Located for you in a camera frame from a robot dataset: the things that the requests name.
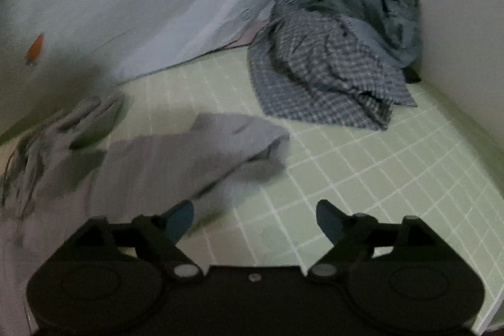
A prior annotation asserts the pink sheet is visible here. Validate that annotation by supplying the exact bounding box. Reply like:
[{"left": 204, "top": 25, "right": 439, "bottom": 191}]
[{"left": 220, "top": 19, "right": 273, "bottom": 51}]

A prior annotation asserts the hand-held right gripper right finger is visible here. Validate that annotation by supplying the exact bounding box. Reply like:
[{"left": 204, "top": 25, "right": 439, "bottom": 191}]
[{"left": 307, "top": 199, "right": 446, "bottom": 284}]

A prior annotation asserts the teal garment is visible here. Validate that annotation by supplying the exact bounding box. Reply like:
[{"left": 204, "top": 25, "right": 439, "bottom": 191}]
[{"left": 301, "top": 0, "right": 424, "bottom": 84}]

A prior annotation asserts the blue plaid shirt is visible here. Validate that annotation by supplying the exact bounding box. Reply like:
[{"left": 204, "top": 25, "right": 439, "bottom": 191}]
[{"left": 247, "top": 0, "right": 418, "bottom": 131}]

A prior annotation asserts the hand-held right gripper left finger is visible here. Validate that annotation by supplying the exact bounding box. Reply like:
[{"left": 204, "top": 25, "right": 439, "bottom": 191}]
[{"left": 73, "top": 200, "right": 204, "bottom": 284}]

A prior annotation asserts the light grey garment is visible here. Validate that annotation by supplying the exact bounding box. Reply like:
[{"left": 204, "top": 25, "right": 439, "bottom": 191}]
[{"left": 0, "top": 113, "right": 291, "bottom": 336}]

